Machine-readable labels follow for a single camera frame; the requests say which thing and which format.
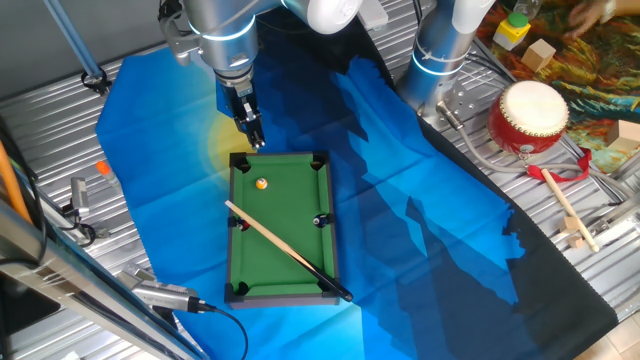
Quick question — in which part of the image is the blue mountain print cloth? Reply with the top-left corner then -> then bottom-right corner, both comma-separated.
94,9 -> 619,360

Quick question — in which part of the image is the black pole clamp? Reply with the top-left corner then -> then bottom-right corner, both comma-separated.
81,67 -> 112,96

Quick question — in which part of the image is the glue stick orange cap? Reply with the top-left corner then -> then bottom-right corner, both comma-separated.
95,160 -> 121,189

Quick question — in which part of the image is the wooden pool cue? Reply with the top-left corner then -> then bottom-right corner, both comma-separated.
224,199 -> 354,303

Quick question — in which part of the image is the small grey camera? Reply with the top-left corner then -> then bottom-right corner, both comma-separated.
69,176 -> 91,217

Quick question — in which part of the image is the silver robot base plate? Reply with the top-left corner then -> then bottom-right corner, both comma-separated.
417,74 -> 481,121

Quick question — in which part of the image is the aluminium profile rail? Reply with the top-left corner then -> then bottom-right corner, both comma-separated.
587,192 -> 640,239

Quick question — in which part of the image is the wooden cube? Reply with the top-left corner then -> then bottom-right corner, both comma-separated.
606,119 -> 640,154
520,38 -> 557,73

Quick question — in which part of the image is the blue pole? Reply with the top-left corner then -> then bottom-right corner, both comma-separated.
42,0 -> 104,81

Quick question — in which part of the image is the black camera cable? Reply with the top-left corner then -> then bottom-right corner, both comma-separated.
209,304 -> 250,360

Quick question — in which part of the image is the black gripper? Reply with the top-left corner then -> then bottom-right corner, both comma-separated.
221,79 -> 267,150

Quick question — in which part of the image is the yellow box green button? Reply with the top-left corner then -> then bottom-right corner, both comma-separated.
492,11 -> 532,52

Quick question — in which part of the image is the clear plastic bottle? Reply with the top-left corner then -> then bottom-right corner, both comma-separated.
513,0 -> 544,19

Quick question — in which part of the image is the red drum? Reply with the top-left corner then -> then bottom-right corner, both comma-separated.
486,80 -> 571,156

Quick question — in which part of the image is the orange pole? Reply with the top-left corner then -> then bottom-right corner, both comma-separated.
0,139 -> 32,224

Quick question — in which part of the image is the mini green pool table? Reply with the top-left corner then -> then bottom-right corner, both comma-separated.
224,151 -> 342,309

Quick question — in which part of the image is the wooden drumstick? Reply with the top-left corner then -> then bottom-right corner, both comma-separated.
540,167 -> 600,254

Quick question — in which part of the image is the person's hand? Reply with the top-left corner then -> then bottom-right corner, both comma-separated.
564,1 -> 606,37

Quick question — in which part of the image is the colourful painted cloth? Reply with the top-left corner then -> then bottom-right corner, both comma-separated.
474,0 -> 640,174

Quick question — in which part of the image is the red strap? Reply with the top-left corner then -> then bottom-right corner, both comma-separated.
526,147 -> 593,183

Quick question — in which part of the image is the aluminium frame bar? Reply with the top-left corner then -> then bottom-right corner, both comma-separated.
0,199 -> 209,360

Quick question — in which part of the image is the grey camera mount block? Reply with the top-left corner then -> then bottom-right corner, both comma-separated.
119,263 -> 157,290

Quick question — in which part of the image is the silver camera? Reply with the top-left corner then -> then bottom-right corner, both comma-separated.
130,279 -> 214,315

